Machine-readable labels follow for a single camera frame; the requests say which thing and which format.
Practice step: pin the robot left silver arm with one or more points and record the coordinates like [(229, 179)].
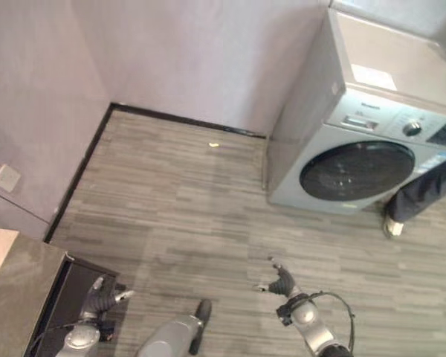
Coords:
[(82, 337)]

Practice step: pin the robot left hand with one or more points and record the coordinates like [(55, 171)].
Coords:
[(101, 297)]

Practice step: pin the white label on washer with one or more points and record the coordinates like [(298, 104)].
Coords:
[(374, 76)]

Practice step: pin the silver front-load washing machine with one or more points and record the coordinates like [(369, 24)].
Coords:
[(360, 122)]

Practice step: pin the robot right silver arm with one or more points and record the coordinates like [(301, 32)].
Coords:
[(307, 327)]

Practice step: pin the white wall socket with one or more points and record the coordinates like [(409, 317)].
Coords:
[(5, 177)]

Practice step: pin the yellow scrap of litter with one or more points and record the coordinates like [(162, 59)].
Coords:
[(214, 145)]

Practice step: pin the person's shoe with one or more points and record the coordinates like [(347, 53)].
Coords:
[(392, 227)]

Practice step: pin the person's leg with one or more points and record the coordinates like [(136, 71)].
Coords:
[(423, 189)]

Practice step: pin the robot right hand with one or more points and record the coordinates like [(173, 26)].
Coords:
[(282, 283)]

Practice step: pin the black skirting board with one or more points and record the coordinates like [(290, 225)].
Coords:
[(108, 148)]

